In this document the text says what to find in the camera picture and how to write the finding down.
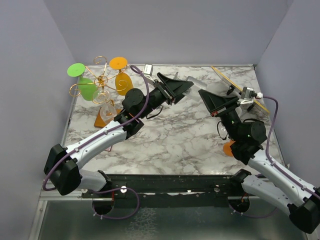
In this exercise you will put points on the orange plastic wine glass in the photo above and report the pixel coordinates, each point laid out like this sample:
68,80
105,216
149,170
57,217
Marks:
227,148

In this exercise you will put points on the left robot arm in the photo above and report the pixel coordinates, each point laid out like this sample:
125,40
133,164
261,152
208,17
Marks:
64,165

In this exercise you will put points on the small whiteboard on stand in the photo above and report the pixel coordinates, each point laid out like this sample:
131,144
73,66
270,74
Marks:
233,87

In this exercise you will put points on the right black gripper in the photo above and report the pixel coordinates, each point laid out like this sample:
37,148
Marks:
219,105

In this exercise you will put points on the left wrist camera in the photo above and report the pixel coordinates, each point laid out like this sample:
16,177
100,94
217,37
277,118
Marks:
148,73

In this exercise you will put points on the black metal base rail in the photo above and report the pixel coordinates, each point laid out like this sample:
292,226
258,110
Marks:
168,191

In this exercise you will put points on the yellow plastic wine glass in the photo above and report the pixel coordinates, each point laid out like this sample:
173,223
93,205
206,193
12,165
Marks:
123,82

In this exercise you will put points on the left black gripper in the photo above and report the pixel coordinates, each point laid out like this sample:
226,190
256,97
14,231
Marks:
175,88

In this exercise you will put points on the clear wine glass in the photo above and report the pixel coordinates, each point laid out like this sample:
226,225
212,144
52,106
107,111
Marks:
107,110

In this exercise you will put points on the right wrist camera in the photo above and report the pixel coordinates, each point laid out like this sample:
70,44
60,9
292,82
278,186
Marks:
248,95

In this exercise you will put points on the clear stemmed glass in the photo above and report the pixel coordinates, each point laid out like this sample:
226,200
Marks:
193,91

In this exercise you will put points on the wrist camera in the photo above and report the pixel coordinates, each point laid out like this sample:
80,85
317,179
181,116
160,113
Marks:
248,95
148,73

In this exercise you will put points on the green plastic wine glass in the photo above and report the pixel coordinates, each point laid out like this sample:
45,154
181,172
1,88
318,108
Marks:
85,86

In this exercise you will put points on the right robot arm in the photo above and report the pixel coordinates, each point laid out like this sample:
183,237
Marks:
291,194

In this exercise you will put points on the gold wire glass rack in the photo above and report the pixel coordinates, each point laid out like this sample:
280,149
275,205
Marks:
98,88

